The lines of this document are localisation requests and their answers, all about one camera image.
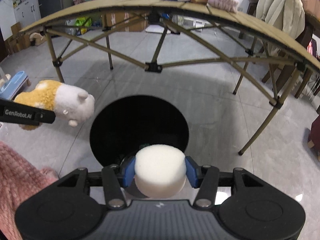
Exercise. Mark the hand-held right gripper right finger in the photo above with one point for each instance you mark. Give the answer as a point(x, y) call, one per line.
point(192, 175)

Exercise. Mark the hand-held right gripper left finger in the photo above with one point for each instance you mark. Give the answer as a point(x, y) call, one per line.
point(130, 173)

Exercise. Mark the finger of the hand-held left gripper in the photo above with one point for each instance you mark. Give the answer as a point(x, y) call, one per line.
point(46, 117)

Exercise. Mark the yellow white plush toy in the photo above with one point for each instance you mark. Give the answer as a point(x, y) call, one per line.
point(72, 102)

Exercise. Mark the white round sponge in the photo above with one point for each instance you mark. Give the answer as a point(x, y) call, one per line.
point(160, 170)

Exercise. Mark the black trash bin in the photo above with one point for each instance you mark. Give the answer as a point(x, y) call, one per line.
point(140, 125)

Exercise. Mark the blue pet feeder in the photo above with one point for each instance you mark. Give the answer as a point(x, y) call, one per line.
point(15, 80)

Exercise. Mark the pink fluffy garment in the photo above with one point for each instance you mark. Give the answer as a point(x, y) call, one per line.
point(17, 180)

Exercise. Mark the pile of small cardboard boxes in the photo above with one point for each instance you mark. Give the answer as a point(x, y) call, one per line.
point(17, 40)

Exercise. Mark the beige plush item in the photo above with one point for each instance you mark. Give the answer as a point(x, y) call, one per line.
point(37, 38)

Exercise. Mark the green food bag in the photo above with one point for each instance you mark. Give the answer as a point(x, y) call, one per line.
point(83, 25)

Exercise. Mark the white base cabinet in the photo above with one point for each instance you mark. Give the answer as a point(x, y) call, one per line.
point(27, 12)

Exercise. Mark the tan folding table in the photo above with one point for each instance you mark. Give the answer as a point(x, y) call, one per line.
point(75, 13)

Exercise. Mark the large cardboard box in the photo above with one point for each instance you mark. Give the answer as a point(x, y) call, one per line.
point(125, 21)

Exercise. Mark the maroon stool with blue seat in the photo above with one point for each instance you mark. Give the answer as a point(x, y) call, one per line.
point(315, 135)

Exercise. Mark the tablet screen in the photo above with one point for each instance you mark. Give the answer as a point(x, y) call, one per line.
point(311, 47)

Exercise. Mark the pink fluffy headband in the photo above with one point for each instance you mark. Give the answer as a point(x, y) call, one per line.
point(222, 2)

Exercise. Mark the dark wooden table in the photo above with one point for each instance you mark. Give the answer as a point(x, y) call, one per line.
point(307, 35)

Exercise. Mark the beige coat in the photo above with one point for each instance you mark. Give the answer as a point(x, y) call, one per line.
point(280, 5)

